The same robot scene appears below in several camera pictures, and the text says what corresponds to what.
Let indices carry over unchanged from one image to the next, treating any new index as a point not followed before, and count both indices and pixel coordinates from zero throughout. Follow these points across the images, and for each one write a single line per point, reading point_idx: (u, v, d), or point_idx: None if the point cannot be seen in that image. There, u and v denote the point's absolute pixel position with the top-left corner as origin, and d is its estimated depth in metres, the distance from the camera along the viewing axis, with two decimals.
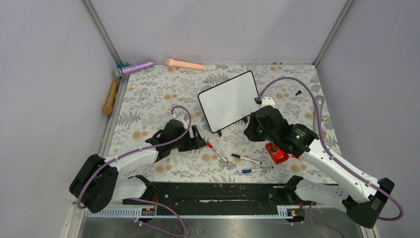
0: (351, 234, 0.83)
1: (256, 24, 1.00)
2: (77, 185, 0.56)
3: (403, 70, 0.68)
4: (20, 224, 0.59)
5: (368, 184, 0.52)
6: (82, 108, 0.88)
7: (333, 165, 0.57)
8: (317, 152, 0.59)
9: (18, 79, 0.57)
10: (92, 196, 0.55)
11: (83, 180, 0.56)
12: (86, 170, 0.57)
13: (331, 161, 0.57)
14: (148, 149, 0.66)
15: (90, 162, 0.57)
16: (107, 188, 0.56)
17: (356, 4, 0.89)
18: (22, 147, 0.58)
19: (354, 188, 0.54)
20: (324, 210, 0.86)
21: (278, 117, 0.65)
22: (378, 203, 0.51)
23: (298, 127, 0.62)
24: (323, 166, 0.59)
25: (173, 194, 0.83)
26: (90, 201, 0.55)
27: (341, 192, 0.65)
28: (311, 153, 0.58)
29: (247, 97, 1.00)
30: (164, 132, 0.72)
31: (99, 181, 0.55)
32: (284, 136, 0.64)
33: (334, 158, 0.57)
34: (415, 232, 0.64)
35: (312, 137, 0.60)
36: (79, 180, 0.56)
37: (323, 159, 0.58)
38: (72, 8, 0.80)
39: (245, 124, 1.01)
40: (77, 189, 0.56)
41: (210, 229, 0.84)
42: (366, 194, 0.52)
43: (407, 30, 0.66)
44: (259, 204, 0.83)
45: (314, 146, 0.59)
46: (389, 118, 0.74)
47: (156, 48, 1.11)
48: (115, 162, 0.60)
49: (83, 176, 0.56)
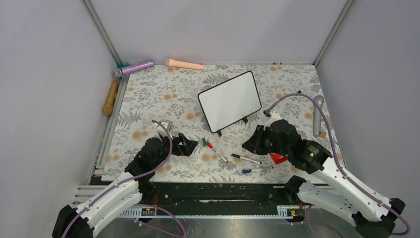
0: (350, 233, 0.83)
1: (256, 25, 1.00)
2: None
3: (402, 70, 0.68)
4: (20, 224, 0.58)
5: (380, 205, 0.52)
6: (82, 109, 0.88)
7: (346, 185, 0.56)
8: (330, 171, 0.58)
9: (18, 78, 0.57)
10: None
11: (61, 232, 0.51)
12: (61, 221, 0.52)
13: (344, 181, 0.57)
14: (124, 183, 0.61)
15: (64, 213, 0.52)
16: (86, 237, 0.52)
17: (356, 4, 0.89)
18: (22, 146, 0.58)
19: (366, 208, 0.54)
20: (323, 211, 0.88)
21: (293, 133, 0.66)
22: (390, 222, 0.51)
23: (312, 144, 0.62)
24: (335, 185, 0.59)
25: (173, 194, 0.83)
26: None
27: (350, 205, 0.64)
28: (324, 172, 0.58)
29: (247, 97, 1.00)
30: (143, 152, 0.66)
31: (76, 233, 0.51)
32: (299, 152, 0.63)
33: (348, 178, 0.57)
34: (414, 231, 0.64)
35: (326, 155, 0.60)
36: (57, 231, 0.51)
37: (336, 178, 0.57)
38: (72, 8, 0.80)
39: (245, 123, 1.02)
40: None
41: (211, 229, 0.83)
42: (378, 214, 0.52)
43: (407, 30, 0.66)
44: (259, 204, 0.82)
45: (327, 165, 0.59)
46: (389, 118, 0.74)
47: (156, 48, 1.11)
48: (86, 210, 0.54)
49: (59, 227, 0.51)
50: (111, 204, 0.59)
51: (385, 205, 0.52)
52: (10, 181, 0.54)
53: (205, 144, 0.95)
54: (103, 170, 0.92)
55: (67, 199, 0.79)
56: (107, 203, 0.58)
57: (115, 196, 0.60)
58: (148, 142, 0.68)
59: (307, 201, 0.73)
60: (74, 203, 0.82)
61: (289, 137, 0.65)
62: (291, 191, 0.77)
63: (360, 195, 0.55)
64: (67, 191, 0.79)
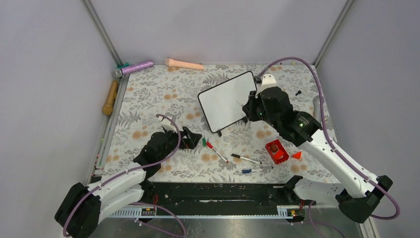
0: (350, 234, 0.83)
1: (256, 25, 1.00)
2: (59, 216, 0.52)
3: (401, 70, 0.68)
4: (19, 225, 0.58)
5: (366, 180, 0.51)
6: (82, 109, 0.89)
7: (334, 157, 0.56)
8: (319, 143, 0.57)
9: (18, 78, 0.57)
10: (77, 225, 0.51)
11: (68, 209, 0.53)
12: (70, 199, 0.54)
13: (332, 153, 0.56)
14: (133, 170, 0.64)
15: (74, 191, 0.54)
16: (93, 216, 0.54)
17: (356, 4, 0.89)
18: (22, 146, 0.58)
19: (352, 183, 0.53)
20: (324, 210, 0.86)
21: (286, 101, 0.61)
22: (375, 198, 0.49)
23: (303, 115, 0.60)
24: (323, 157, 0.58)
25: (173, 194, 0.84)
26: (74, 230, 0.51)
27: (336, 188, 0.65)
28: (312, 143, 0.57)
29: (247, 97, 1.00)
30: (149, 146, 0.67)
31: (84, 210, 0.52)
32: (288, 122, 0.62)
33: (336, 151, 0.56)
34: (415, 232, 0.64)
35: (316, 127, 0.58)
36: (63, 209, 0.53)
37: (324, 150, 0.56)
38: (72, 8, 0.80)
39: (245, 124, 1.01)
40: (61, 217, 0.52)
41: (210, 229, 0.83)
42: (364, 190, 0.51)
43: (406, 31, 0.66)
44: (259, 204, 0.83)
45: (316, 137, 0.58)
46: (388, 118, 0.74)
47: (156, 48, 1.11)
48: (98, 189, 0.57)
49: (67, 205, 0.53)
50: (120, 189, 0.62)
51: (371, 181, 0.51)
52: (10, 181, 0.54)
53: (205, 144, 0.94)
54: (103, 170, 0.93)
55: None
56: (118, 185, 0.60)
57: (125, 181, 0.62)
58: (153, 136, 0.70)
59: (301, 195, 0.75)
60: None
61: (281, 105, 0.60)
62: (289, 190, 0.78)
63: (346, 169, 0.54)
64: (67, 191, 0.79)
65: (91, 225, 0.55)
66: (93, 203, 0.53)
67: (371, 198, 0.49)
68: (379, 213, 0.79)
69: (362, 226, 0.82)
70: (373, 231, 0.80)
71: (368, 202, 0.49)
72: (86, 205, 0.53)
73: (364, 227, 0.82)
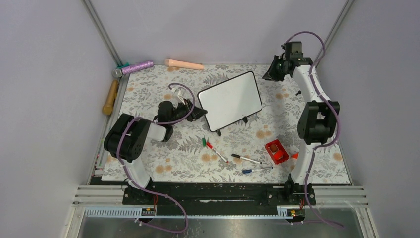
0: (351, 234, 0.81)
1: (256, 25, 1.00)
2: (112, 136, 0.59)
3: (399, 72, 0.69)
4: (19, 225, 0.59)
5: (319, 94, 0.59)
6: (83, 109, 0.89)
7: (306, 78, 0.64)
8: (302, 69, 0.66)
9: (19, 79, 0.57)
10: (132, 139, 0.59)
11: (120, 130, 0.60)
12: (122, 122, 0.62)
13: (307, 75, 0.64)
14: (160, 125, 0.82)
15: (125, 117, 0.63)
16: (144, 135, 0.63)
17: (355, 4, 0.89)
18: (22, 147, 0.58)
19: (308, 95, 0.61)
20: (324, 210, 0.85)
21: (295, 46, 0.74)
22: (317, 106, 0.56)
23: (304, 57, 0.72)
24: (300, 80, 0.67)
25: (173, 194, 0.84)
26: (126, 147, 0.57)
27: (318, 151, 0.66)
28: (298, 67, 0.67)
29: (247, 97, 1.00)
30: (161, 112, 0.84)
31: (137, 127, 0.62)
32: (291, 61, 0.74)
33: (311, 75, 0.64)
34: (415, 232, 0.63)
35: (309, 63, 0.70)
36: (115, 131, 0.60)
37: (303, 73, 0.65)
38: (72, 8, 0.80)
39: (245, 124, 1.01)
40: (114, 136, 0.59)
41: (210, 229, 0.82)
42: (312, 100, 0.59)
43: (405, 31, 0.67)
44: (259, 204, 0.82)
45: (303, 65, 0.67)
46: (386, 118, 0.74)
47: (156, 48, 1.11)
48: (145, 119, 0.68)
49: (119, 127, 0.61)
50: (152, 134, 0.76)
51: (322, 97, 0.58)
52: (11, 182, 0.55)
53: (205, 144, 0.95)
54: (103, 170, 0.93)
55: (67, 199, 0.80)
56: (152, 131, 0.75)
57: (154, 129, 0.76)
58: (161, 104, 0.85)
59: (294, 176, 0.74)
60: (74, 203, 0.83)
61: (291, 50, 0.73)
62: (292, 185, 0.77)
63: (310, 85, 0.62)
64: (66, 191, 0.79)
65: (139, 147, 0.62)
66: (144, 122, 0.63)
67: (314, 103, 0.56)
68: (379, 213, 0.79)
69: (362, 226, 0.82)
70: (373, 231, 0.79)
71: (309, 105, 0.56)
72: (138, 125, 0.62)
73: (365, 227, 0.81)
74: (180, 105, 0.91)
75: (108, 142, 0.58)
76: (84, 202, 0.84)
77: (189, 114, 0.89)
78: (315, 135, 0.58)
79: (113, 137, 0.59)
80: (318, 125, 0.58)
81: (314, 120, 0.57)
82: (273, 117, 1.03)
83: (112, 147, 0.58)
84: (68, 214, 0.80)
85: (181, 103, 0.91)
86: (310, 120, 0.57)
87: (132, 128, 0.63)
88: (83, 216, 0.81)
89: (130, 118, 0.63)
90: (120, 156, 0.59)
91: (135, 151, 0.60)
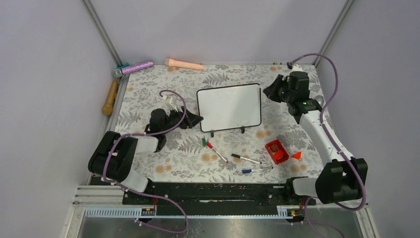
0: (351, 234, 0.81)
1: (255, 25, 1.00)
2: (95, 161, 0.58)
3: (399, 71, 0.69)
4: (19, 224, 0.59)
5: (338, 151, 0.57)
6: (82, 109, 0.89)
7: (319, 130, 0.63)
8: (312, 117, 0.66)
9: (18, 77, 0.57)
10: (117, 161, 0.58)
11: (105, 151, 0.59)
12: (107, 141, 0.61)
13: (319, 126, 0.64)
14: (153, 136, 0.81)
15: (109, 136, 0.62)
16: (130, 153, 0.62)
17: (356, 4, 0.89)
18: (22, 145, 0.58)
19: (326, 151, 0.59)
20: (324, 210, 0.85)
21: (302, 85, 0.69)
22: (341, 168, 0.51)
23: (312, 101, 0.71)
24: (312, 130, 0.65)
25: (173, 194, 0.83)
26: (112, 169, 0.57)
27: None
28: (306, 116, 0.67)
29: (247, 103, 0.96)
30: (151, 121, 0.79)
31: (121, 152, 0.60)
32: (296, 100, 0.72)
33: (323, 125, 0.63)
34: (415, 232, 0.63)
35: (317, 108, 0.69)
36: (100, 152, 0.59)
37: (314, 123, 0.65)
38: (71, 7, 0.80)
39: (241, 133, 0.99)
40: (99, 158, 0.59)
41: (210, 229, 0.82)
42: (332, 156, 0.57)
43: (406, 30, 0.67)
44: (259, 204, 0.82)
45: (311, 113, 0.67)
46: (386, 118, 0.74)
47: (156, 48, 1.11)
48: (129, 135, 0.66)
49: (103, 148, 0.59)
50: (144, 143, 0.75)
51: (341, 153, 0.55)
52: (10, 181, 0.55)
53: (205, 144, 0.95)
54: None
55: (67, 199, 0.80)
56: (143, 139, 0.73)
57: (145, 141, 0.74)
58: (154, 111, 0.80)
59: (296, 188, 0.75)
60: (74, 203, 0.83)
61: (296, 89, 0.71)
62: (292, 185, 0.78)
63: (325, 140, 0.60)
64: (66, 191, 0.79)
65: (126, 166, 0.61)
66: (129, 143, 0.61)
67: (336, 165, 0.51)
68: (379, 213, 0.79)
69: (362, 225, 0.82)
70: (373, 231, 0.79)
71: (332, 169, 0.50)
72: (122, 148, 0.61)
73: (365, 226, 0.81)
74: (172, 112, 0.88)
75: (93, 165, 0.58)
76: (84, 202, 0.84)
77: (181, 120, 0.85)
78: (342, 199, 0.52)
79: (98, 159, 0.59)
80: (342, 187, 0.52)
81: (339, 183, 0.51)
82: (273, 117, 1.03)
83: (98, 169, 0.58)
84: (68, 215, 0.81)
85: (173, 110, 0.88)
86: (335, 185, 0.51)
87: (118, 148, 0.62)
88: (83, 216, 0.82)
89: (116, 136, 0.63)
90: (106, 179, 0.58)
91: (121, 172, 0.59)
